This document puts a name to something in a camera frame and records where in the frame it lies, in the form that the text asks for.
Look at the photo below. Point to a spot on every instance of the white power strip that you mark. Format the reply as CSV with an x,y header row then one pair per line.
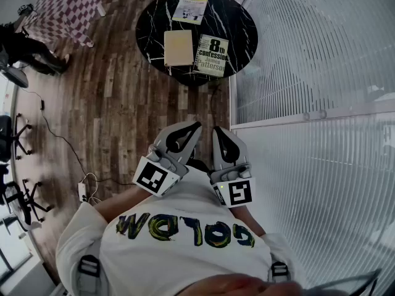
x,y
82,191

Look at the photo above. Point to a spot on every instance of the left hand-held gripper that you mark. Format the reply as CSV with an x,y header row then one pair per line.
x,y
151,177

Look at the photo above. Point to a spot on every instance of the person's face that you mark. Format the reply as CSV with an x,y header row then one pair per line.
x,y
234,287

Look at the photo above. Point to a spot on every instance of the round black marble table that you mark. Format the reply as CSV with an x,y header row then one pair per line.
x,y
237,26

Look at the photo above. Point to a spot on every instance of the person's left forearm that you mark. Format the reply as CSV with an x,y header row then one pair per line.
x,y
120,205

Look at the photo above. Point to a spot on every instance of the black office chair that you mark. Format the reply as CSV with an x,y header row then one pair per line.
x,y
6,137
27,202

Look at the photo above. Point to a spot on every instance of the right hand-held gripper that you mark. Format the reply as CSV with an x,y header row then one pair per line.
x,y
240,193

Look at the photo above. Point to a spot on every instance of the plain beige book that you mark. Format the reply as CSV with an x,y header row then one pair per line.
x,y
178,48

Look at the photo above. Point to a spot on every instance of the black device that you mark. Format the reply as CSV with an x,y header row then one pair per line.
x,y
24,9

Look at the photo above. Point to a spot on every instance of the black power adapter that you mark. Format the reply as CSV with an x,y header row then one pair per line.
x,y
42,104

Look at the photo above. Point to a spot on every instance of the grey office chair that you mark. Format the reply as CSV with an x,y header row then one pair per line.
x,y
15,76

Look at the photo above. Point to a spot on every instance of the person's right forearm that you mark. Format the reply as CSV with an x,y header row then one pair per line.
x,y
248,222

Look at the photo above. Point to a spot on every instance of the person's white printed t-shirt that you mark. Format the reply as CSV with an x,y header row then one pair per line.
x,y
172,257

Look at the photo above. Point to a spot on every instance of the person's black trousers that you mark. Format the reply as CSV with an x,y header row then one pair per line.
x,y
199,166

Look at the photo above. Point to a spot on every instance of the grey book with black lettering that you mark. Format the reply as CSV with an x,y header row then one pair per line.
x,y
212,55

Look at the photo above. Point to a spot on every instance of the yellow-green white booklet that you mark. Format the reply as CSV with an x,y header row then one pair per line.
x,y
189,9

